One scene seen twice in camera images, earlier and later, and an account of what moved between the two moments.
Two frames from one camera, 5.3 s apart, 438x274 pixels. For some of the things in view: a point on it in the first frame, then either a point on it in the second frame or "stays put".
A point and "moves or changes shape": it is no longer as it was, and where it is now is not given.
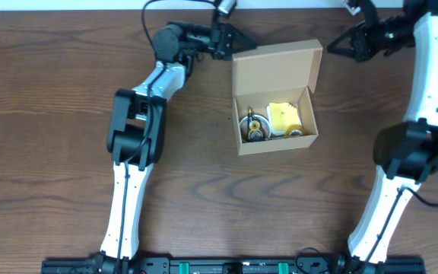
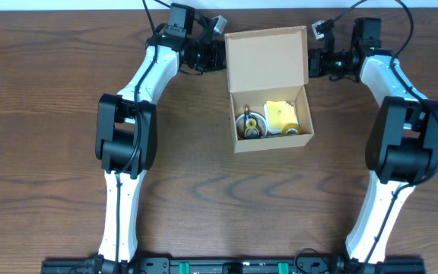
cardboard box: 285,74 moves or changes shape
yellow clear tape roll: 293,127 moves or changes shape
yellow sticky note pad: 280,116 stays put
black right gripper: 361,43 → 314,62
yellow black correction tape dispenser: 254,133 moves or changes shape
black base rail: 307,265 stays put
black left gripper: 221,42 → 220,54
